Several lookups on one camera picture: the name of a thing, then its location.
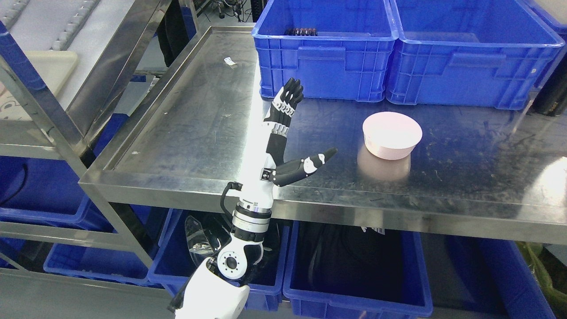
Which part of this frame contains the pink ikea bowl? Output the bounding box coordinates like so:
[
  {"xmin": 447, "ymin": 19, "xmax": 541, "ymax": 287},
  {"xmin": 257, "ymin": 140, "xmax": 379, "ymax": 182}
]
[{"xmin": 362, "ymin": 112, "xmax": 423, "ymax": 161}]

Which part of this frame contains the steel rack shelf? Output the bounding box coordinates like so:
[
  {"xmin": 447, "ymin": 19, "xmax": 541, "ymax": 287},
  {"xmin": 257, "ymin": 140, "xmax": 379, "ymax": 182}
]
[{"xmin": 0, "ymin": 0, "xmax": 209, "ymax": 284}]

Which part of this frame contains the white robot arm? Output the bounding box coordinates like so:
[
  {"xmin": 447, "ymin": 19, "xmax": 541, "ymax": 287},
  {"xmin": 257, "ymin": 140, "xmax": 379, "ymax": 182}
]
[{"xmin": 168, "ymin": 180, "xmax": 274, "ymax": 319}]

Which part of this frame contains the blue crate under table left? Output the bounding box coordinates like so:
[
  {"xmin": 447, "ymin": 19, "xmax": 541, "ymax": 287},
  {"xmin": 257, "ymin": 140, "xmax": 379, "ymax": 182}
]
[{"xmin": 148, "ymin": 209, "xmax": 291, "ymax": 311}]

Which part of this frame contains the blue crate under table middle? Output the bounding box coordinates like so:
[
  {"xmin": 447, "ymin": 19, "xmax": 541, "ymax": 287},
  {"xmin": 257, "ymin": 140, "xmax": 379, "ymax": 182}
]
[{"xmin": 282, "ymin": 222, "xmax": 433, "ymax": 319}]

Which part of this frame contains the blue crate with batteries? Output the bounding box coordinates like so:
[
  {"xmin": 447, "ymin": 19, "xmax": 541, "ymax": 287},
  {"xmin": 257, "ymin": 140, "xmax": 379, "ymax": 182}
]
[{"xmin": 251, "ymin": 0, "xmax": 399, "ymax": 103}]

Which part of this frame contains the blue crate top right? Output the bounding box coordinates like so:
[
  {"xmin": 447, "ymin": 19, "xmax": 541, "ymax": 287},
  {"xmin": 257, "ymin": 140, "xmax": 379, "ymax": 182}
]
[{"xmin": 384, "ymin": 0, "xmax": 565, "ymax": 110}]

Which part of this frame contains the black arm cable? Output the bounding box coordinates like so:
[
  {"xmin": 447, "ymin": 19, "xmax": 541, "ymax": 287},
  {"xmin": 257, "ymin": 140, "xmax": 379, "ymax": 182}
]
[{"xmin": 220, "ymin": 182, "xmax": 243, "ymax": 222}]

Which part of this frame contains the blue crate under table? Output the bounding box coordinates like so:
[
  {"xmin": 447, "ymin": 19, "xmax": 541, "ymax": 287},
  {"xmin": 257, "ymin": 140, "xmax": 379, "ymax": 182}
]
[
  {"xmin": 148, "ymin": 209, "xmax": 291, "ymax": 311},
  {"xmin": 282, "ymin": 222, "xmax": 433, "ymax": 319}
]

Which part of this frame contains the steel table shelf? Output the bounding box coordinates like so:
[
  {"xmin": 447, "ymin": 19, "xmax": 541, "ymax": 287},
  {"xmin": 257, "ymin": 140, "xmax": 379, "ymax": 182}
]
[{"xmin": 79, "ymin": 26, "xmax": 567, "ymax": 245}]

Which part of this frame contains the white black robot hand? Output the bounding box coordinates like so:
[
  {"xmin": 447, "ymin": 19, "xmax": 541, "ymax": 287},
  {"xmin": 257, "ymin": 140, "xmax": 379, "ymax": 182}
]
[{"xmin": 261, "ymin": 78, "xmax": 338, "ymax": 187}]

